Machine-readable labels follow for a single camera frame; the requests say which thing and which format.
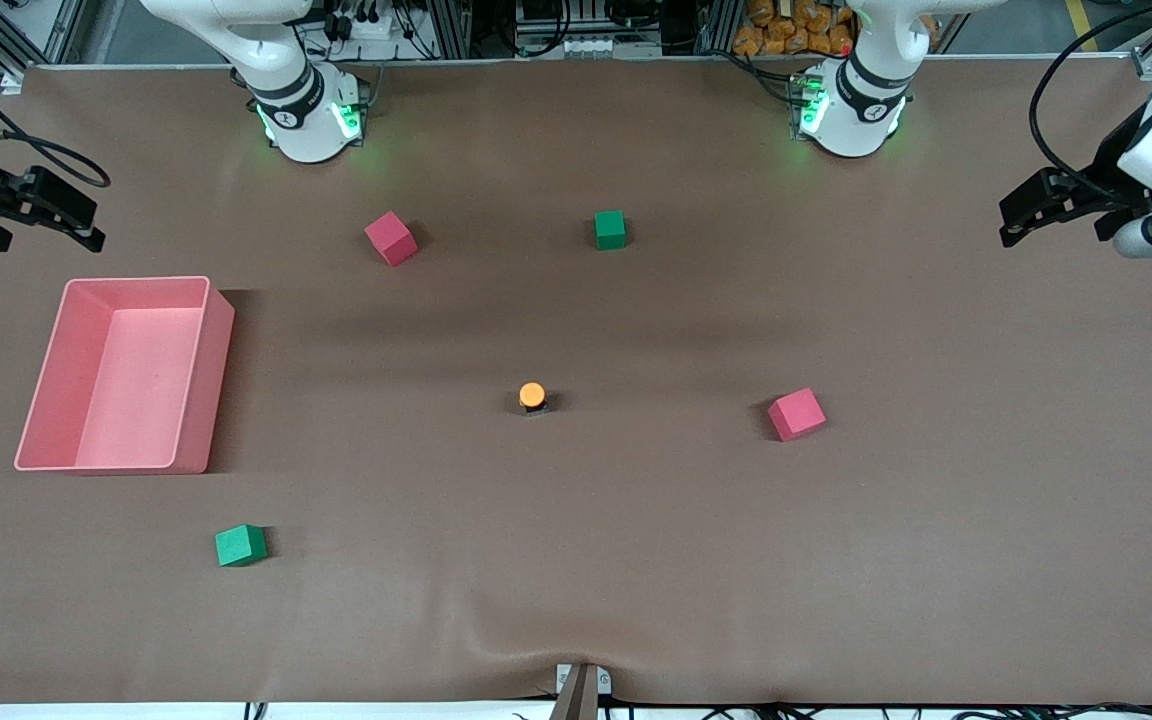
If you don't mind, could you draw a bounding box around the pink plastic bin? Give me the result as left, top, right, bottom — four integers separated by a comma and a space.
14, 275, 236, 475

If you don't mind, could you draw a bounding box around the red foam cube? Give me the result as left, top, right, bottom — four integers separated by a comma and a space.
364, 210, 419, 268
767, 387, 828, 443

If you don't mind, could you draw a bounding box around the pile of orange items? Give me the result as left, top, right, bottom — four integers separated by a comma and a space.
733, 0, 855, 57

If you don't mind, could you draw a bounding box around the white power strip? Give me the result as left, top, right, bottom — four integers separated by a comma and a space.
336, 12, 397, 43

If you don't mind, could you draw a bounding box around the brown table mat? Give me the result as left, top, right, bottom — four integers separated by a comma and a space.
0, 55, 1152, 707

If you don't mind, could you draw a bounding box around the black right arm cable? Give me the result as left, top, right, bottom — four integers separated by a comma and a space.
0, 50, 112, 191

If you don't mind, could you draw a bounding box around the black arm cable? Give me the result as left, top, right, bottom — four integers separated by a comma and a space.
0, 50, 112, 191
1028, 0, 1152, 197

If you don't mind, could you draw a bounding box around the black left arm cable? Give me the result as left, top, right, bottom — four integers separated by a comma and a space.
1028, 0, 1152, 197

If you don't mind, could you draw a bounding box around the metal table clamp bracket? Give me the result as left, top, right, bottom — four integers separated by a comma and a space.
554, 662, 614, 720

